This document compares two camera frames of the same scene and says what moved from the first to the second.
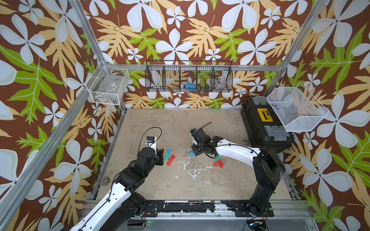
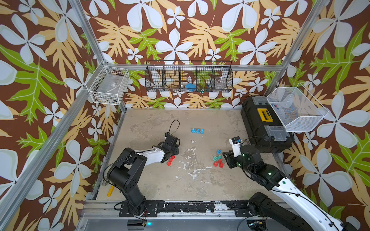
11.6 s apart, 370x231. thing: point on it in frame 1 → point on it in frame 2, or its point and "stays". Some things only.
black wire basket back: [189, 76] stays
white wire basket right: [298, 109] stays
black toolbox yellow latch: [262, 127] stays
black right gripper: [193, 149] → [230, 158]
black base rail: [241, 208] stays
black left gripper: [160, 156] → [177, 149]
